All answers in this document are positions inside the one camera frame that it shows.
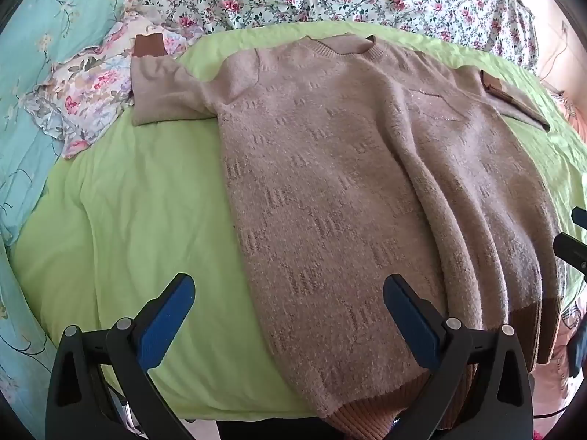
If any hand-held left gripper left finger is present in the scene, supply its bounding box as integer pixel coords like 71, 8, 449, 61
45, 273, 198, 440

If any beige knitted sweater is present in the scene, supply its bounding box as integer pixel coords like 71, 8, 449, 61
131, 33, 566, 436

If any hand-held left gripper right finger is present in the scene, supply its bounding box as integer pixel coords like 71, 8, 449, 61
383, 273, 536, 440

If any light green blanket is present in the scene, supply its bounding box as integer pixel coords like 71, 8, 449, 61
9, 21, 587, 422

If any teal floral bed sheet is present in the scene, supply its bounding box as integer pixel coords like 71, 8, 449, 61
0, 0, 138, 418

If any ruffled floral pillow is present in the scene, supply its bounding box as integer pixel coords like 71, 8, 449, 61
23, 14, 198, 161

